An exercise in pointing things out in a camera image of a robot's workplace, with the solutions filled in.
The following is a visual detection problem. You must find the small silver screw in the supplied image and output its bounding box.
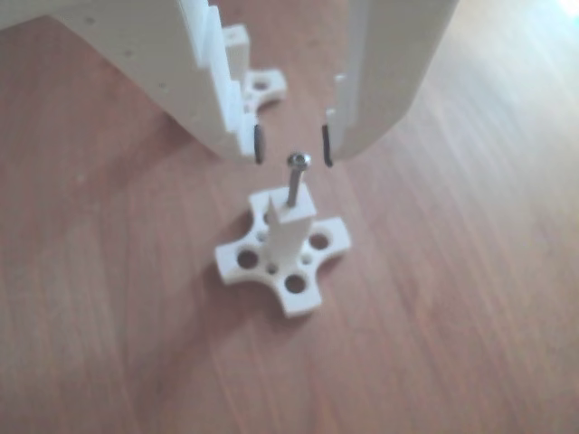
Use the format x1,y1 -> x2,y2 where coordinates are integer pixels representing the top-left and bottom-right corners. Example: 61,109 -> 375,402
285,152 -> 314,210

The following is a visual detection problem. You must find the white cross-base post stand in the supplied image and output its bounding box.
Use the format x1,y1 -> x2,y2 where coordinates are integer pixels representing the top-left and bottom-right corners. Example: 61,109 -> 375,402
214,186 -> 355,320
223,24 -> 289,110

